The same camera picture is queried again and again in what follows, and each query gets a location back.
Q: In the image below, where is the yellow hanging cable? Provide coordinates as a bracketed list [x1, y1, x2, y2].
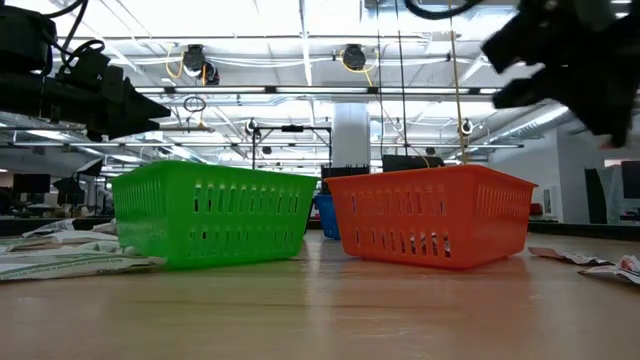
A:
[447, 19, 469, 166]

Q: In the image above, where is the ceiling light rail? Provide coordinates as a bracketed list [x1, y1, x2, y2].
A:
[134, 85, 501, 97]

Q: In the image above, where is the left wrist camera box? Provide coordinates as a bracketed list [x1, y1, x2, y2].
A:
[0, 4, 59, 72]

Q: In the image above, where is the orange plastic basket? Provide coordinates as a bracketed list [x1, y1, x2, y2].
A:
[323, 164, 539, 271]

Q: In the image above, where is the black cable ring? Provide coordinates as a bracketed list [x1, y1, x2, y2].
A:
[182, 95, 207, 114]

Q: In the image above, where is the silver air duct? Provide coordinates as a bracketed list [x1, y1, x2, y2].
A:
[492, 102, 591, 144]

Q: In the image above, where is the black wall monitor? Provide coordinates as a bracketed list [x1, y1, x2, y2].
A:
[621, 160, 640, 200]

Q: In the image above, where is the black left wrist camera cable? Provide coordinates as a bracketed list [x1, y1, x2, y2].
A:
[43, 0, 107, 69]

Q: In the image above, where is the black background monitor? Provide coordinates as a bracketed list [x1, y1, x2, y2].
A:
[12, 173, 51, 195]

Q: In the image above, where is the green plastic basket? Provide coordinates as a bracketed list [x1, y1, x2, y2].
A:
[110, 159, 320, 271]

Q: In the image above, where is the white red-print bandage packet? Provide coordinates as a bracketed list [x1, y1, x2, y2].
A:
[528, 246, 614, 267]
[578, 254, 640, 286]

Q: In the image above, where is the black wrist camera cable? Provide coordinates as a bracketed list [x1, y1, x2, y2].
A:
[43, 0, 107, 69]
[403, 0, 484, 21]

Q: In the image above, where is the black plastic basket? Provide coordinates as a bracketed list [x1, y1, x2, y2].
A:
[319, 165, 372, 197]

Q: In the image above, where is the black overhead rig frame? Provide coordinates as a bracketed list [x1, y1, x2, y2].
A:
[251, 124, 335, 171]

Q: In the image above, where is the ceiling cable reel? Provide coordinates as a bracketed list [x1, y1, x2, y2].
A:
[180, 43, 221, 86]
[341, 43, 369, 72]

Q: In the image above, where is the dark wall panel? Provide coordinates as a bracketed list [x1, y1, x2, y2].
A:
[584, 168, 609, 225]

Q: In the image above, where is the blue plastic basket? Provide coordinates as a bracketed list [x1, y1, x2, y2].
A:
[314, 193, 342, 240]

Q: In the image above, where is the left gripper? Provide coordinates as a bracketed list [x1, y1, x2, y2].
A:
[54, 47, 172, 144]

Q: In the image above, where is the black hanging cable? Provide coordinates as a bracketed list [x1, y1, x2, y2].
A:
[394, 0, 407, 157]

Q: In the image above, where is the white building column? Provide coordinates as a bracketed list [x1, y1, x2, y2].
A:
[332, 102, 372, 169]

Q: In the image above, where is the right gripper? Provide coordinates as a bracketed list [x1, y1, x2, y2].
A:
[481, 0, 640, 150]

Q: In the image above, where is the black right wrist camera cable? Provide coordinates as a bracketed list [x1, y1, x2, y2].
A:
[403, 0, 484, 21]

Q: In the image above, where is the long white gauze packet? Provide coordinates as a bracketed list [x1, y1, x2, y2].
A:
[91, 218, 118, 236]
[9, 229, 120, 251]
[0, 251, 167, 283]
[20, 218, 77, 237]

